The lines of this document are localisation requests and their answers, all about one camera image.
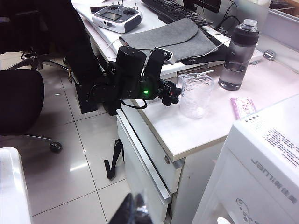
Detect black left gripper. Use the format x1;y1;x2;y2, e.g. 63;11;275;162
137;76;183;107

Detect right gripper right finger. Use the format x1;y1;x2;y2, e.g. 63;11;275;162
135;193;153;224

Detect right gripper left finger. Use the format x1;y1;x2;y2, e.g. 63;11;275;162
108;193;135;224

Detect clear textured plastic mug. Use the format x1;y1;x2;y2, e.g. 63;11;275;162
177;72;214;119

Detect white desk drawer cabinet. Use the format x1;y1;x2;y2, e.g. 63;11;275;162
116;108;225;224

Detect smoky transparent water bottle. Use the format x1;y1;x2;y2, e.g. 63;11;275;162
218;18;260;91

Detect white water dispenser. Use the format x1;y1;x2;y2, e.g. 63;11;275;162
191;94;299;224

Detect frosted desk partition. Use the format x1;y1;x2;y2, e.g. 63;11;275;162
256;0;299;54

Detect white monitor riser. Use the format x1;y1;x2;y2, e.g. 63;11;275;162
161;46;262;80

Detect grey felt sleeve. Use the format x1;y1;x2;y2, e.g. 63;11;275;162
119;18;231;63

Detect black keyboard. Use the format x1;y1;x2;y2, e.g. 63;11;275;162
141;0;214;26

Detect grey RC transmitter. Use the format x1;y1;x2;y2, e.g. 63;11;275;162
91;1;143;34

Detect black computer monitor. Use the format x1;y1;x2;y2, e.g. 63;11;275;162
183;0;221;14

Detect silver partition clamp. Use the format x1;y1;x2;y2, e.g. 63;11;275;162
263;49;277;61

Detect white glossy housing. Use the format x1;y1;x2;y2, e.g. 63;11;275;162
0;147;33;224

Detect black office chair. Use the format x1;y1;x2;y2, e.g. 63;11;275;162
0;0;71;82
0;69;63;154

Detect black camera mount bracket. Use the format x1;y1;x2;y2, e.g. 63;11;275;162
146;48;169;78

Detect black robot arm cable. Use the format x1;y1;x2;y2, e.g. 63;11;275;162
90;80;148;110

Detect black strap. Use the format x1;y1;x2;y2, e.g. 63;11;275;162
104;139;124;180

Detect black desk cables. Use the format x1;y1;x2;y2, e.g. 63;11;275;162
219;1;242;36

